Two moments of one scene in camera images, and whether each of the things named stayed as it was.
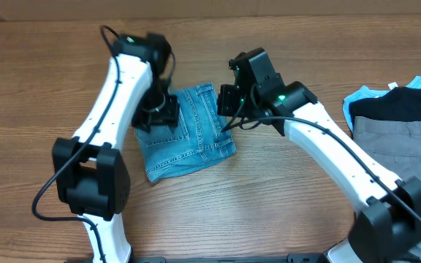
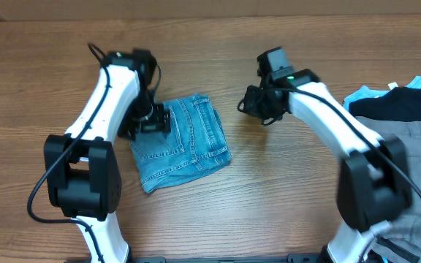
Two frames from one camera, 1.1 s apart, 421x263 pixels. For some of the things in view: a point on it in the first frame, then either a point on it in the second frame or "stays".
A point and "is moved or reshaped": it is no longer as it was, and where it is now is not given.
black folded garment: x=400 y=104 stays
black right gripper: x=226 y=107 to x=251 y=109
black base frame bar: x=301 y=258 stays
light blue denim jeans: x=202 y=135 is moved or reshaped
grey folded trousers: x=411 y=146 stays
